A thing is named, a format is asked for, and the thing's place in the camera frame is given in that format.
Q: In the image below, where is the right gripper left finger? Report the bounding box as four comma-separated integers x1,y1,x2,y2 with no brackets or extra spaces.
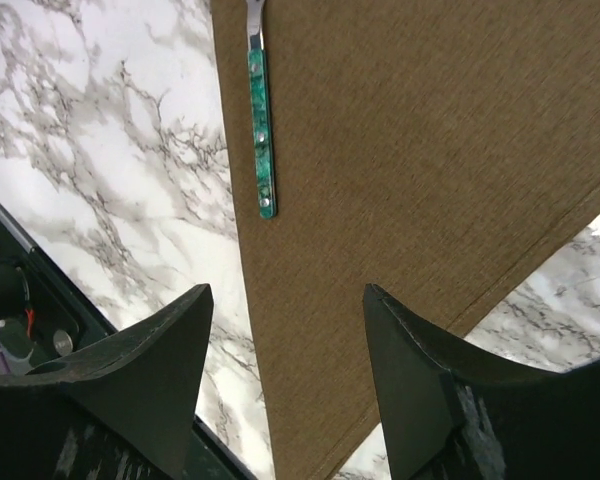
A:
0,284,214,479

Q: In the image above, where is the spoon with teal handle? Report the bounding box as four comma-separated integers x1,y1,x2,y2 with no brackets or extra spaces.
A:
246,0,277,219

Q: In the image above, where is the brown cloth napkin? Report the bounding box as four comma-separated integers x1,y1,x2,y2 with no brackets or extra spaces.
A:
211,1,600,479

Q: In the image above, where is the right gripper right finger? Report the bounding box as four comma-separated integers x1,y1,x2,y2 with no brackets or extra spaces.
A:
363,284,600,479

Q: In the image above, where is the black mounting base rail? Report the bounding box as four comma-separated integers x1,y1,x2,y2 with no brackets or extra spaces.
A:
0,204,249,479

